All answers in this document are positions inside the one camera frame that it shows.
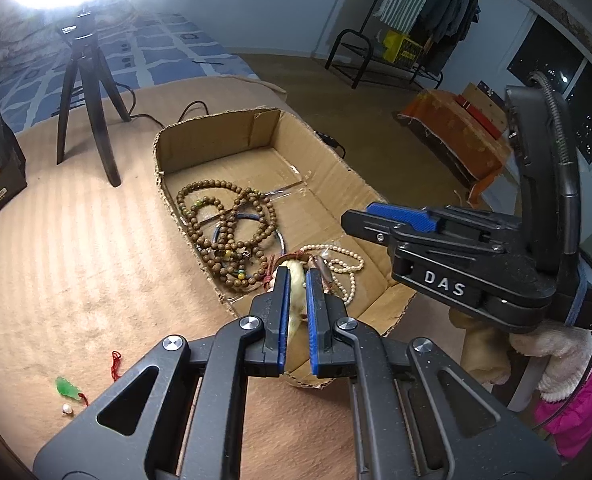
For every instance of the small white bead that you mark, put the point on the small white bead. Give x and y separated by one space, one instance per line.
67 409

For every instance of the red box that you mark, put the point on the red box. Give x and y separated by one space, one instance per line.
478 117

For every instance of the dark printed gift box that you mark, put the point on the dark printed gift box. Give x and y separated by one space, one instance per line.
1 160

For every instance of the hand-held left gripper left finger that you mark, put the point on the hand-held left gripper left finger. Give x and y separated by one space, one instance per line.
278 320

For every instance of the orange cloth covered box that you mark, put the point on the orange cloth covered box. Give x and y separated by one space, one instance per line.
451 125

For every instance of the black tripod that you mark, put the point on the black tripod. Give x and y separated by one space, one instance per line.
98 125

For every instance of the black clothes rack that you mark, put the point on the black clothes rack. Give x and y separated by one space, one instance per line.
343 35

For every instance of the blue patterned bed sheet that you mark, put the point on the blue patterned bed sheet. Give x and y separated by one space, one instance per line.
166 50

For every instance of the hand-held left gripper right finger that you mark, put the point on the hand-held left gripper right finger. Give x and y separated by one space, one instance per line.
316 320

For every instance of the person's right forearm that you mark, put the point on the person's right forearm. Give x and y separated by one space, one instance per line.
576 385

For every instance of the rolled floral quilt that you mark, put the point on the rolled floral quilt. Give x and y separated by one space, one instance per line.
16 45

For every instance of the window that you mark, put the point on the window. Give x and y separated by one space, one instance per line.
541 60

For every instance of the thin blue bangle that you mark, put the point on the thin blue bangle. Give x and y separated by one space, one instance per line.
217 232

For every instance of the dark hanging clothes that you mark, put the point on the dark hanging clothes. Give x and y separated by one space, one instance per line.
448 5

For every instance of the pale yellow pendant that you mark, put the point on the pale yellow pendant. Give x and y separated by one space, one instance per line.
296 290

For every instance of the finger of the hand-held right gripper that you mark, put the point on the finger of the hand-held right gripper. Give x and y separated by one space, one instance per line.
366 225
406 217

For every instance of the person's right hand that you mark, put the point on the person's right hand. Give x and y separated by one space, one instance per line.
481 350

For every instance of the yellow box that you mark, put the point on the yellow box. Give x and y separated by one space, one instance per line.
401 47

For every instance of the brown cardboard box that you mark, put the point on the brown cardboard box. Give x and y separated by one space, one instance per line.
481 95

